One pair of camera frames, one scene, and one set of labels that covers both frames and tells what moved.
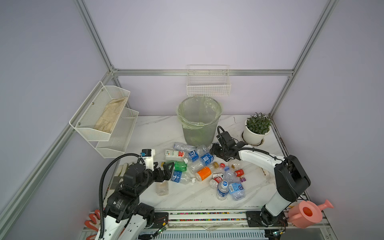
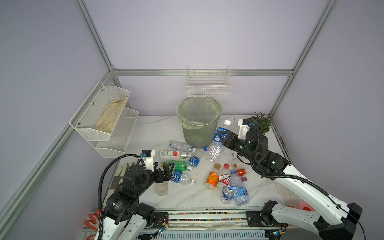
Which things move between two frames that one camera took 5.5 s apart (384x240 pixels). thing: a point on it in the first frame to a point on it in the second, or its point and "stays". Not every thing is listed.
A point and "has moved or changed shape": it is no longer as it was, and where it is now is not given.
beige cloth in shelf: (110, 114) stays
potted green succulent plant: (256, 126) stays
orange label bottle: (203, 174) to (213, 177)
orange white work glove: (93, 223) stays
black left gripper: (167, 174) stays
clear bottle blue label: (182, 177) stays
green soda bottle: (179, 165) stays
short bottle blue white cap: (223, 190) has moved or changed shape
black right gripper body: (219, 151) to (239, 145)
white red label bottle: (174, 155) has moved or changed shape
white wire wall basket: (208, 80) stays
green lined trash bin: (199, 116) stays
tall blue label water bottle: (206, 160) has moved or changed shape
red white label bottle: (217, 178) to (224, 177)
